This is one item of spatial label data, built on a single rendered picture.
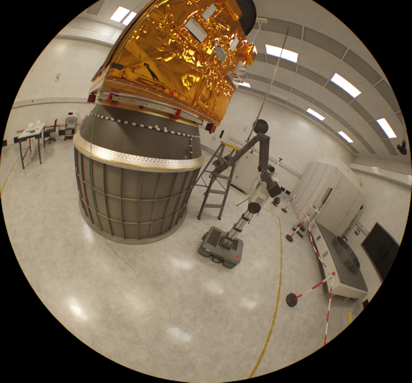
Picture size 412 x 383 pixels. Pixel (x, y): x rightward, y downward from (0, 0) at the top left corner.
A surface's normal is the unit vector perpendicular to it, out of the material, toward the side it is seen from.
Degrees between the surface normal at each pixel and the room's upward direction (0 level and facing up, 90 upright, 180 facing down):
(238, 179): 90
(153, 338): 0
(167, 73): 87
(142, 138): 62
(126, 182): 90
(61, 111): 90
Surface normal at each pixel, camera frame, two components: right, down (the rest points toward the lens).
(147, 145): 0.59, 0.05
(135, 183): 0.44, 0.51
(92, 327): 0.36, -0.86
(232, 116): -0.47, 0.17
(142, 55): 0.71, 0.60
